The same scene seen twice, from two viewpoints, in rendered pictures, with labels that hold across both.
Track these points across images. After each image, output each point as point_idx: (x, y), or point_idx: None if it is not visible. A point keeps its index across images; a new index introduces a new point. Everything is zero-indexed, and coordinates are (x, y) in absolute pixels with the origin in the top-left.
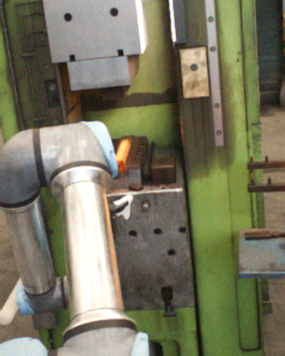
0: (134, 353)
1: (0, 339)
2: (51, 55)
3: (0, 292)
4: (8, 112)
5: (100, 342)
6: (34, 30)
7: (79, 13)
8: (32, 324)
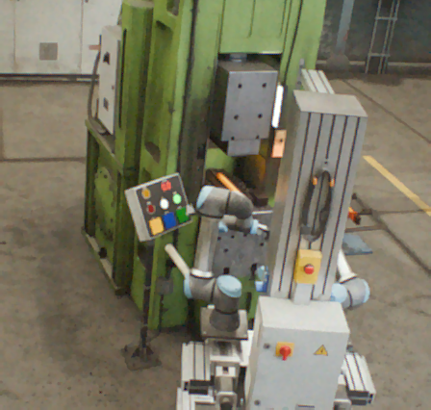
0: (365, 284)
1: (87, 308)
2: (221, 137)
3: (48, 274)
4: (172, 162)
5: (356, 282)
6: (200, 115)
7: (242, 115)
8: (101, 295)
